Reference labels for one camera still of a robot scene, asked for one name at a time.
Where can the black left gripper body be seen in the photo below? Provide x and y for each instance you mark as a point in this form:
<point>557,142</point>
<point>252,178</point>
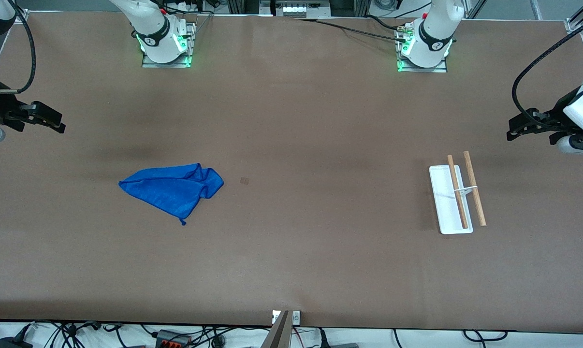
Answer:
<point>554,120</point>

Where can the blue microfibre towel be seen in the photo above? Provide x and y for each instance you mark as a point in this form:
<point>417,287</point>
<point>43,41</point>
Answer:
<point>173,188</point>

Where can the white rack with wooden rods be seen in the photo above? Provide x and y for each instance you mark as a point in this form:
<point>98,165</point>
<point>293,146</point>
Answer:
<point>447,212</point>

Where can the aluminium frame profile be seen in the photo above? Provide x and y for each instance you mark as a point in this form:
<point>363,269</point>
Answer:
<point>581,17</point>

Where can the white power strip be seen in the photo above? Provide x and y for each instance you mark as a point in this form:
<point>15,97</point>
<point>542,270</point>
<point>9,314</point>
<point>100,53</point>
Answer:
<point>301,8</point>

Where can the grey camera post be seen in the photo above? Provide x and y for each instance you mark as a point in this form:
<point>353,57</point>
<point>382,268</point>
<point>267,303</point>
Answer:
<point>279,336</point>

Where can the small metal bracket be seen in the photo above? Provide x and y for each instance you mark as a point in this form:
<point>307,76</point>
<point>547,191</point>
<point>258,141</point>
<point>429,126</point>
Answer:
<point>296,317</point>

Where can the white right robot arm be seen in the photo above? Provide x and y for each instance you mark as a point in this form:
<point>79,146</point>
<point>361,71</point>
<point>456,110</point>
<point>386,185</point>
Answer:
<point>160,39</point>

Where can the black power adapter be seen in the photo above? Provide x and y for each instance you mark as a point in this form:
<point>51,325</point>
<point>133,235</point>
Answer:
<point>12,343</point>

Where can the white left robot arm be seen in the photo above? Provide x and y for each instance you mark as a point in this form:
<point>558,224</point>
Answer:
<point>430,44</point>

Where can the black box with orange connectors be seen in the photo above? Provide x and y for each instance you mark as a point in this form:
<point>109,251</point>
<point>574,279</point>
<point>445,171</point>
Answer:
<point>173,339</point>

